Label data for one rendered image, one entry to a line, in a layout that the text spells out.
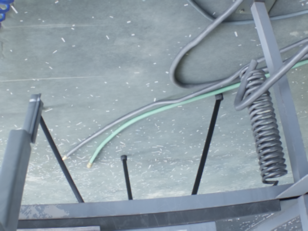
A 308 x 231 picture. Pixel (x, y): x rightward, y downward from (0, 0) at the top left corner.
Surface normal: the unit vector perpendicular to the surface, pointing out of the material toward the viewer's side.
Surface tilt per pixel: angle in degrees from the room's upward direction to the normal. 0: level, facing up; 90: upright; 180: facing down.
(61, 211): 90
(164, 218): 90
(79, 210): 90
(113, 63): 0
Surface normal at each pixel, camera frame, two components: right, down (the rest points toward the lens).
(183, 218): 0.18, -0.42
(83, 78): 0.13, 0.91
